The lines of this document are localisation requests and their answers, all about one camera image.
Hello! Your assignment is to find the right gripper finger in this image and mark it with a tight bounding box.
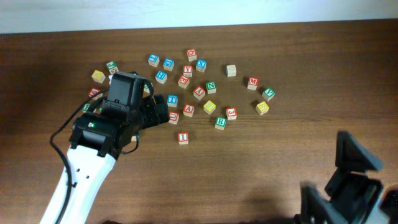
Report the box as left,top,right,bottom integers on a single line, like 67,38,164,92
294,183,345,224
335,131,383,173

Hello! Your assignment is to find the red I block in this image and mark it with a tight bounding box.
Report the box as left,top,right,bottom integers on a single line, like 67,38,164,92
178,133,189,145

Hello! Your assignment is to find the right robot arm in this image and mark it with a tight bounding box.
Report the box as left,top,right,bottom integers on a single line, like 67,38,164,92
293,131,397,224

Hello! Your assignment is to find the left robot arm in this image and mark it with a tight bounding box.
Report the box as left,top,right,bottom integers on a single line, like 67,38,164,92
41,72,169,223

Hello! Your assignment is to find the green Z block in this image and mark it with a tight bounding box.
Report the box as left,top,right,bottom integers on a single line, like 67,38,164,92
144,83,153,93

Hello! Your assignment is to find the green J block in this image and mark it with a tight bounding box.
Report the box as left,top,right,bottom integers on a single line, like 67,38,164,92
106,61,119,75

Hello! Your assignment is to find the yellow block far left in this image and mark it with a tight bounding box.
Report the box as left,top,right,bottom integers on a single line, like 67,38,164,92
91,70,106,84

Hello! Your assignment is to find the red 9 block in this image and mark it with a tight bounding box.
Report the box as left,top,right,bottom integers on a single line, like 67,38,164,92
88,88,103,100

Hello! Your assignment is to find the blue H block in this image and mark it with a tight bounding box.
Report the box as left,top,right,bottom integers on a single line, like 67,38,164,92
155,71,167,84

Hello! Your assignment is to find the blue block top left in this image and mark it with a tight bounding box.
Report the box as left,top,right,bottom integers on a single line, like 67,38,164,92
147,54,160,67

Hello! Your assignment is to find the green B block left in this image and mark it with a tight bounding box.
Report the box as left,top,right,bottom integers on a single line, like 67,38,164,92
82,103,91,113

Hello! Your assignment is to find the blue T block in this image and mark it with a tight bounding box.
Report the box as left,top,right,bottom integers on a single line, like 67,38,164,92
167,95,178,108

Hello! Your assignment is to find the blue D block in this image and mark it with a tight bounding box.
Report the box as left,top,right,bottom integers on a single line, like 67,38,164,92
163,58,175,71

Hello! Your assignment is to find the red U block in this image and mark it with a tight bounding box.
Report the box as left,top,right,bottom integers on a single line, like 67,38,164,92
169,111,179,124

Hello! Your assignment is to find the red E block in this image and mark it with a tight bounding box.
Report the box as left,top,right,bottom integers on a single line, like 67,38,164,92
177,75,190,89

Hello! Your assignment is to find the red A block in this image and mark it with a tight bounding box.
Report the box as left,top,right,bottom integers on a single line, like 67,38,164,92
183,104,195,117

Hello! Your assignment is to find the red Y block tilted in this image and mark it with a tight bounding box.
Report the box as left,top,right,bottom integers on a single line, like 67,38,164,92
193,86,206,100

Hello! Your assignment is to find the red C block top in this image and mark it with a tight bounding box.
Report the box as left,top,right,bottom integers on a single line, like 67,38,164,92
187,49,197,62

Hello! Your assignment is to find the blue X block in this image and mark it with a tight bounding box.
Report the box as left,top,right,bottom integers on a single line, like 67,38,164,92
196,59,207,72

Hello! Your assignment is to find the yellow block centre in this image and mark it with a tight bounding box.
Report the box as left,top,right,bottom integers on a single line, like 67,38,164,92
203,100,216,114

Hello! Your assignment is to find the green N block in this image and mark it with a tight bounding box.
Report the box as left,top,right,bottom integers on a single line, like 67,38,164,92
206,82,216,94

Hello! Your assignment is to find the green R block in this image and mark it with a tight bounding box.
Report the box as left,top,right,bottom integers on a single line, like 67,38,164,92
215,117,227,130

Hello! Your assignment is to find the yellow S block right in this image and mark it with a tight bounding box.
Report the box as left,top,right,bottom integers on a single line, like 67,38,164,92
256,101,269,116

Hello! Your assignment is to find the green V block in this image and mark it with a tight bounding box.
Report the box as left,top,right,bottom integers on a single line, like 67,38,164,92
262,88,275,101

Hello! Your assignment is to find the red 3 block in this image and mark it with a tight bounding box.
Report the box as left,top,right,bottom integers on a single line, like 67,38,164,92
226,108,238,120

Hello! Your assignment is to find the plain wooden block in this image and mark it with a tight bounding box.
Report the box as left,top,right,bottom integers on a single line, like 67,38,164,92
226,65,237,77

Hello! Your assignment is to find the red M block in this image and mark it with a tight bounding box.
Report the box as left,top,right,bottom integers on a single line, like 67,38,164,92
248,77,259,90

